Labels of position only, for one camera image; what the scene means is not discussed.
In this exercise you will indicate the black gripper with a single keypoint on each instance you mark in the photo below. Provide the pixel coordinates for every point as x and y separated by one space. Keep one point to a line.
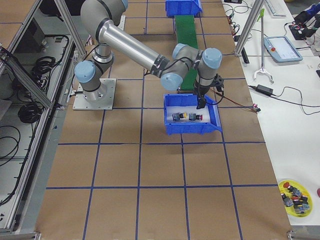
200 91

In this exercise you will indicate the red push button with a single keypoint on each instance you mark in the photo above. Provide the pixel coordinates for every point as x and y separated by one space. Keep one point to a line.
195 117

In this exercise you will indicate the yellow push button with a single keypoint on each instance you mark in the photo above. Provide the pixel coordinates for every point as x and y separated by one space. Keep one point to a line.
178 116

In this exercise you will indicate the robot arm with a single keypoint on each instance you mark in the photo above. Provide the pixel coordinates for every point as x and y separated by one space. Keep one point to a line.
101 19

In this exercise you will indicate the yellow plate of buttons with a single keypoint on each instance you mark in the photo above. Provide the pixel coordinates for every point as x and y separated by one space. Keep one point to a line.
296 199

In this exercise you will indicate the right blue plastic bin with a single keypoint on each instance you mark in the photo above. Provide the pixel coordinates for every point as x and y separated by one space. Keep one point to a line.
189 99

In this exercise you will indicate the blue plastic bin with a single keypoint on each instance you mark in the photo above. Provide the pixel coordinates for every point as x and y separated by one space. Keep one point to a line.
183 7
189 99

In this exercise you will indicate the white foam pad right bin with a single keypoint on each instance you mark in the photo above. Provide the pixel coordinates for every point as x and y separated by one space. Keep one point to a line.
191 109

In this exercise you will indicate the black handheld bar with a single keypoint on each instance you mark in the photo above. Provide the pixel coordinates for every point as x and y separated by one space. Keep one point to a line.
245 56

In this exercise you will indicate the black power adapter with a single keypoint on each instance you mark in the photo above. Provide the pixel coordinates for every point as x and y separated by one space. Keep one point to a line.
264 90

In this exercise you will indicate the green conveyor belt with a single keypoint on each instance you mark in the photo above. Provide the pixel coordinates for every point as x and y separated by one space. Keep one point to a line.
186 34

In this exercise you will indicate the teach pendant tablet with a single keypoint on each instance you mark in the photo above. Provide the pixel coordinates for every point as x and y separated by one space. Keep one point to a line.
281 49

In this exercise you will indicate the left blue plastic bin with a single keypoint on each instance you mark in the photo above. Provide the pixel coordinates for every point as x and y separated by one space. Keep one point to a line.
183 7

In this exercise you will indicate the reacher grabber tool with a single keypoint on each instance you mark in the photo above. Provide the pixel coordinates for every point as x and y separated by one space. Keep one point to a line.
262 69

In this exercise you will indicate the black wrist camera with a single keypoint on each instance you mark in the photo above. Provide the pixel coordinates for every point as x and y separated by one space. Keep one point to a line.
219 83

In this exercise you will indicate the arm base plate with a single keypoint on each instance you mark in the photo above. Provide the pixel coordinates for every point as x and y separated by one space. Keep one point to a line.
101 99
122 22

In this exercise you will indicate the aluminium frame post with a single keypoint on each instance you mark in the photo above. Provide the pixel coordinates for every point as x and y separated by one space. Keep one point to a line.
253 16

